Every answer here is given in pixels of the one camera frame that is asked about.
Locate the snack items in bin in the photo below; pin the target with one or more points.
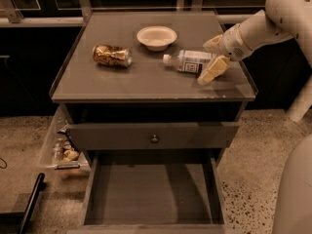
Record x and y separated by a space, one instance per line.
64 149

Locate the round metal drawer knob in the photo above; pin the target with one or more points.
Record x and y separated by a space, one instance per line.
154 139

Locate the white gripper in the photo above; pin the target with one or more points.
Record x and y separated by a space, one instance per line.
232 44

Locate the clear plastic water bottle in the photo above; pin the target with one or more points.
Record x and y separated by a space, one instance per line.
188 61

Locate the grey drawer cabinet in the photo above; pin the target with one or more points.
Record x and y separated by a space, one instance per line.
147 91

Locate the grey top drawer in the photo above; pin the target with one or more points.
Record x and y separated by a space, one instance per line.
119 136

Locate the crushed gold can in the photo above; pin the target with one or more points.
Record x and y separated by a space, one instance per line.
112 55

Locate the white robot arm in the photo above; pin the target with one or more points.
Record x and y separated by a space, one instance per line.
278 22

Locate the open grey middle drawer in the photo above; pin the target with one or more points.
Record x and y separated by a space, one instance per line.
153 194

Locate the black bar on floor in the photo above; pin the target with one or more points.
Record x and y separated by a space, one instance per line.
39 186

